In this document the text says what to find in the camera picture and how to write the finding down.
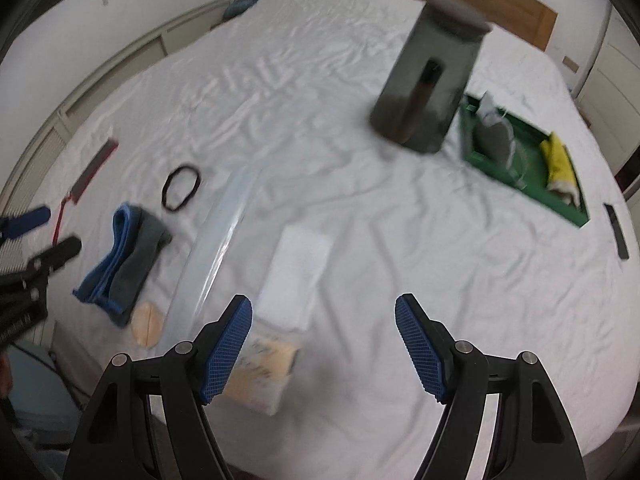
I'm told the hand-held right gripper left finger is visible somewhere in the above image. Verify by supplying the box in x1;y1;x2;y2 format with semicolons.
62;295;253;480

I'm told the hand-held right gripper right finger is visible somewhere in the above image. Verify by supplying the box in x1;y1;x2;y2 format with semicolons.
394;294;587;480

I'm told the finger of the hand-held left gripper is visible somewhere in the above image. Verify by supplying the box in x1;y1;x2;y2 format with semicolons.
0;204;52;242
20;236;82;283

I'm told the beige tissue packet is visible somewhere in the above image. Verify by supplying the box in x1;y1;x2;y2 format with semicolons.
220;317;303;417

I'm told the grey towel with blue edge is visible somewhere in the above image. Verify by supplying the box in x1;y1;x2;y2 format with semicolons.
72;203;173;328

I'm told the beige round powder puff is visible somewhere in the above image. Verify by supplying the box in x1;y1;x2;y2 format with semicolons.
131;301;165;350

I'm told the green tray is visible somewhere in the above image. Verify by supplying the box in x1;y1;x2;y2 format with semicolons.
459;92;592;231

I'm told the clear plastic tube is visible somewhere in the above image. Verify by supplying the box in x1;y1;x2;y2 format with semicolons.
162;167;261;346

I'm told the black hair band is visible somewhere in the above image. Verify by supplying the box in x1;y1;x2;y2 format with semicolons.
161;164;202;212

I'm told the grey face mask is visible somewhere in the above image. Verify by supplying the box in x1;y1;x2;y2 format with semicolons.
472;92;518;168

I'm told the black flat strip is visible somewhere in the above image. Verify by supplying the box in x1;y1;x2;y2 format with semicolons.
603;203;630;260

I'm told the yellow cloth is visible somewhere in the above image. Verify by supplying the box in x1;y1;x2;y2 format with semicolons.
539;132;583;206

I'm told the white bed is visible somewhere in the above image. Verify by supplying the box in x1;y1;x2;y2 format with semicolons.
0;0;640;461

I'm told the grey translucent plastic container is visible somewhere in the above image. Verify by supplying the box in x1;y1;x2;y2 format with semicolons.
369;0;493;155

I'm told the blue cloth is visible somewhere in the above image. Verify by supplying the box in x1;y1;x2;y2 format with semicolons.
222;0;266;21

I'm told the white wardrobe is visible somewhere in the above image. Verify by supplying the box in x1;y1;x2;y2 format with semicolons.
575;5;640;176

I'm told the grey strap with red end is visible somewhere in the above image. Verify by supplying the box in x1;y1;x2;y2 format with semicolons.
50;140;120;250

